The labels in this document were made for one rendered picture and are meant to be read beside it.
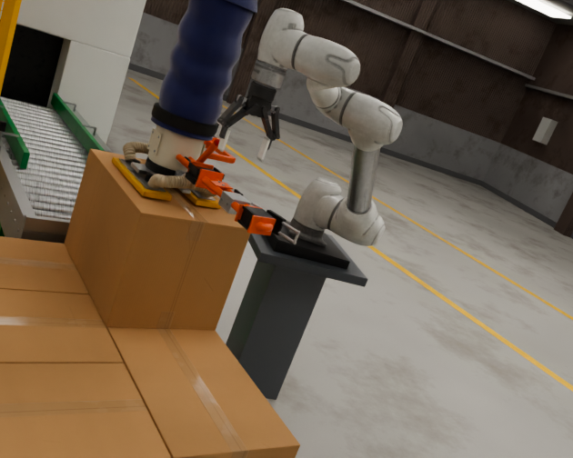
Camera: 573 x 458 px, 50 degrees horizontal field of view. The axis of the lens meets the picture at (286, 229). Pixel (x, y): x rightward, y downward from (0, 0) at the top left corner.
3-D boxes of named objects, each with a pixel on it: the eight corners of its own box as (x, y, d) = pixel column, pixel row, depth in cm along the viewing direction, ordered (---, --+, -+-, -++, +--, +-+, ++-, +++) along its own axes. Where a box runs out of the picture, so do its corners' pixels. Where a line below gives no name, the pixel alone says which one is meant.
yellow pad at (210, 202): (159, 171, 234) (163, 158, 233) (183, 175, 240) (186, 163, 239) (195, 205, 209) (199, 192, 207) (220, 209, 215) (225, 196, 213)
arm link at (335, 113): (320, 72, 218) (353, 85, 214) (333, 87, 235) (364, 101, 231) (303, 105, 219) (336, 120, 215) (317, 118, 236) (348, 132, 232)
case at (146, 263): (63, 243, 241) (89, 147, 230) (157, 253, 265) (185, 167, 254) (105, 327, 196) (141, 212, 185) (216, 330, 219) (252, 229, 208)
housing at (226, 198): (216, 204, 182) (221, 190, 180) (236, 207, 186) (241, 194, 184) (226, 214, 176) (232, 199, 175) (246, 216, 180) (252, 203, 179)
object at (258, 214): (234, 220, 171) (239, 204, 170) (256, 224, 176) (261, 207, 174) (247, 233, 165) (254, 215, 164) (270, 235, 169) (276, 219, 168)
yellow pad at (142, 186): (111, 161, 223) (115, 148, 222) (136, 166, 229) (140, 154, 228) (142, 196, 197) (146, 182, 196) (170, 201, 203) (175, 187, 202)
